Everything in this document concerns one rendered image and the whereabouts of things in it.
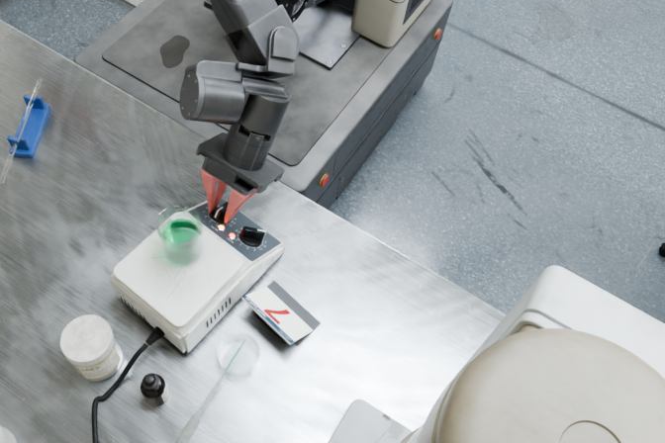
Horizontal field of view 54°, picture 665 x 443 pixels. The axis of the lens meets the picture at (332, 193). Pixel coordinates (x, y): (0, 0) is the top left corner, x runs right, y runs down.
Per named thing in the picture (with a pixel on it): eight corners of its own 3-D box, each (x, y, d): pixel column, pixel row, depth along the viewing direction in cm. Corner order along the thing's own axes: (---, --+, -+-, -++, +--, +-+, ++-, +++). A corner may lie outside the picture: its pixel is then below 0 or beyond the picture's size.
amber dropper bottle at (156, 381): (148, 411, 81) (141, 396, 75) (142, 389, 83) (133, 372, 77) (172, 400, 82) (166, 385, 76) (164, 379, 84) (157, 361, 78)
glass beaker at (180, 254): (156, 267, 83) (147, 235, 76) (169, 229, 86) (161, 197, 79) (204, 275, 83) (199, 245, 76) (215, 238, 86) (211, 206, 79)
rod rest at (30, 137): (29, 105, 104) (22, 90, 101) (50, 107, 105) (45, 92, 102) (10, 156, 99) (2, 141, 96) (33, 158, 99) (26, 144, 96)
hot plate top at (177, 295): (179, 212, 88) (178, 208, 87) (246, 264, 85) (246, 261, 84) (110, 274, 82) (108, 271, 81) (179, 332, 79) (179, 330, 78)
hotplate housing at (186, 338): (219, 203, 98) (216, 173, 91) (286, 253, 95) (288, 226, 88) (103, 310, 88) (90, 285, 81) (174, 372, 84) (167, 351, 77)
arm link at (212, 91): (299, 28, 79) (263, 39, 86) (210, 8, 72) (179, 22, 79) (293, 128, 79) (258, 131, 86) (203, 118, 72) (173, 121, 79)
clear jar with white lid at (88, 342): (67, 352, 84) (50, 329, 77) (112, 328, 86) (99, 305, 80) (86, 392, 82) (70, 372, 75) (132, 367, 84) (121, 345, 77)
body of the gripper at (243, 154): (257, 198, 83) (278, 149, 79) (192, 156, 85) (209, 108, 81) (281, 180, 89) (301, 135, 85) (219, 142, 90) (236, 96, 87)
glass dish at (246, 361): (234, 330, 88) (233, 324, 86) (268, 352, 87) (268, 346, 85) (209, 364, 85) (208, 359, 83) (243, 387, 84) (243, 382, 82)
